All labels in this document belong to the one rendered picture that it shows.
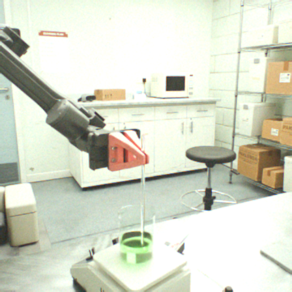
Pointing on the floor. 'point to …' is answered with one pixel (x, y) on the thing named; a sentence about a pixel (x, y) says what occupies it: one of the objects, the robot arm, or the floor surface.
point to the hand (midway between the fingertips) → (143, 158)
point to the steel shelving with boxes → (251, 164)
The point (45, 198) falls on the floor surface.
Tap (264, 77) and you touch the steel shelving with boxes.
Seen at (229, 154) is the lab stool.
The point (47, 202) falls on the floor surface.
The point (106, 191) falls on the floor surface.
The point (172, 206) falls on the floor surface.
